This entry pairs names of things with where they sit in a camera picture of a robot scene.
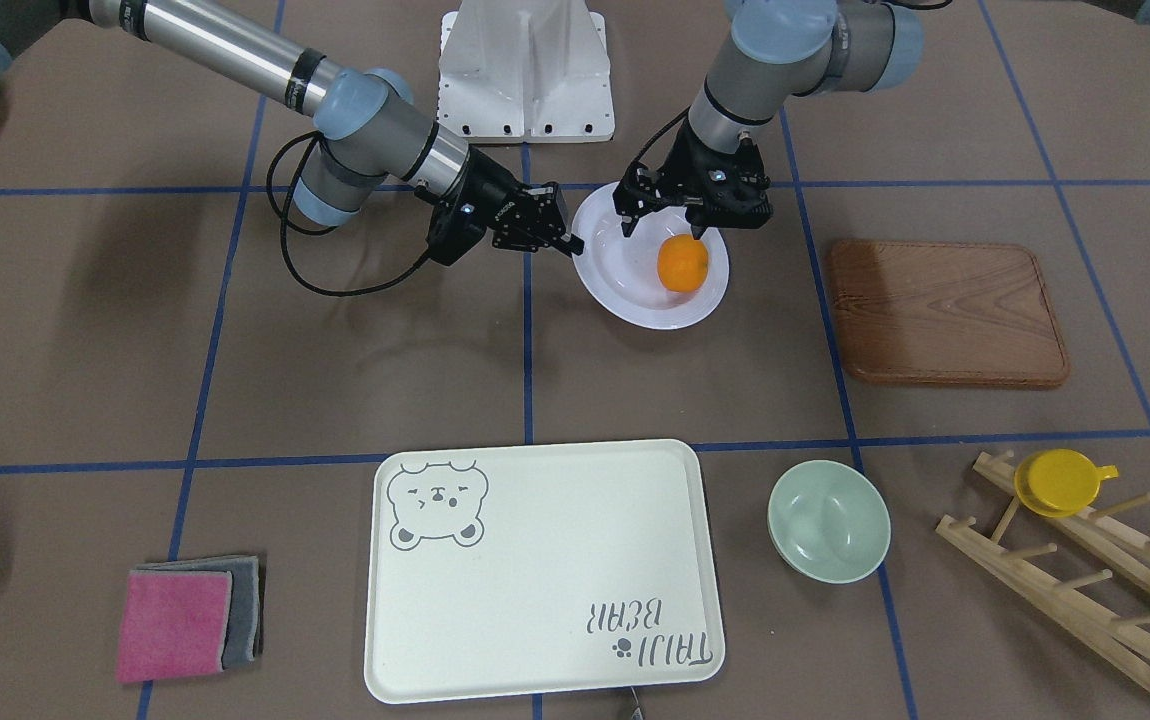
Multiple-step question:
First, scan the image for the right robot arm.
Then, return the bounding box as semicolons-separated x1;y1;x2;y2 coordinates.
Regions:
0;1;584;265

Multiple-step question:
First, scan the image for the orange fruit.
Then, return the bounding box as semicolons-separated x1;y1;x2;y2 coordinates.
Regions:
656;233;710;293

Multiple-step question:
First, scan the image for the wooden cutting board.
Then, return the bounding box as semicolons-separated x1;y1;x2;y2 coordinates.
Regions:
825;240;1072;389

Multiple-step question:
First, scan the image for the yellow mug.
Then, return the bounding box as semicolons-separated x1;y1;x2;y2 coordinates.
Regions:
1011;449;1119;518

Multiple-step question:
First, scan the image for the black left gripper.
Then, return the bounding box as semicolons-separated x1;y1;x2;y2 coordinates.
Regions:
613;128;773;240

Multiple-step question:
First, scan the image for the wooden dish rack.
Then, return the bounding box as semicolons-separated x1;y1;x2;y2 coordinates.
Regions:
935;451;1150;694

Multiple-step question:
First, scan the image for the white ribbed plate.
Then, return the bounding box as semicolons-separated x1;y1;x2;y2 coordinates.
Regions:
572;182;730;331

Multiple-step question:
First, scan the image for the cream bear tray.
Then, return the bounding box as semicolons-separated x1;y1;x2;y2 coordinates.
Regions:
363;439;727;705

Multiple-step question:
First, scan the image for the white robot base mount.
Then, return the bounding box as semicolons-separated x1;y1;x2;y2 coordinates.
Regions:
437;1;616;143

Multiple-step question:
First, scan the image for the black camera cable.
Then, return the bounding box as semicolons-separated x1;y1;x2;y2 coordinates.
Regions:
624;105;691;181
265;132;436;298

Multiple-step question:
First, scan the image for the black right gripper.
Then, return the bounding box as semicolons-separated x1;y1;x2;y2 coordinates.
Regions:
415;150;585;266

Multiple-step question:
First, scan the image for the grey cloth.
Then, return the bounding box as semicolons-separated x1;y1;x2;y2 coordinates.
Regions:
132;556;261;671

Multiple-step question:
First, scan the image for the green bowl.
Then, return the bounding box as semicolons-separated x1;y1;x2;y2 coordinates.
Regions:
767;460;892;585

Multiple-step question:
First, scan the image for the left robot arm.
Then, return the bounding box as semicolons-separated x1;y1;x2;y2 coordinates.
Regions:
613;1;923;236

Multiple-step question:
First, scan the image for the pink cloth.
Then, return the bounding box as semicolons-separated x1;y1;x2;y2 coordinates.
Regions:
115;570;232;684

